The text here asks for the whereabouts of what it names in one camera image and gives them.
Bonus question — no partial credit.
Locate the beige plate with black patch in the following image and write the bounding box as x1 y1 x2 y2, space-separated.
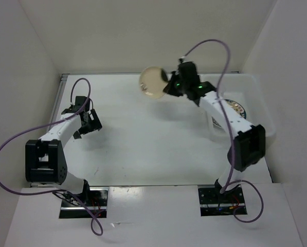
139 66 168 99

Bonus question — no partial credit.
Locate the white plate teal lettered rim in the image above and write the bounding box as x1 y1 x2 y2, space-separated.
225 99 247 119

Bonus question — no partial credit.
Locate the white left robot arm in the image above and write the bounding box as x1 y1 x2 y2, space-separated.
25 96 102 206

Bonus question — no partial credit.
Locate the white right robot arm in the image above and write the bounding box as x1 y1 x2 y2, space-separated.
164 59 266 202

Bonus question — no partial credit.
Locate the translucent plastic bin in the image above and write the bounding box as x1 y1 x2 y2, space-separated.
201 74 276 149

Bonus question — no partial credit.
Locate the aluminium table edge rail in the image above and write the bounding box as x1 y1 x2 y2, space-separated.
29 73 69 187

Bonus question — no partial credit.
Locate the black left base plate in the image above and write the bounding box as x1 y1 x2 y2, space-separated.
55 187 109 219

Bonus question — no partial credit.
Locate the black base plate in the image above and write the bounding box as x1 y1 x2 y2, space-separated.
197 185 247 217
55 187 109 219

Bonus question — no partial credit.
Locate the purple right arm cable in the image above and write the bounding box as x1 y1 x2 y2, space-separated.
181 39 264 224

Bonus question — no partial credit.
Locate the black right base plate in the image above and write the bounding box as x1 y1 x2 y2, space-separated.
197 185 247 217

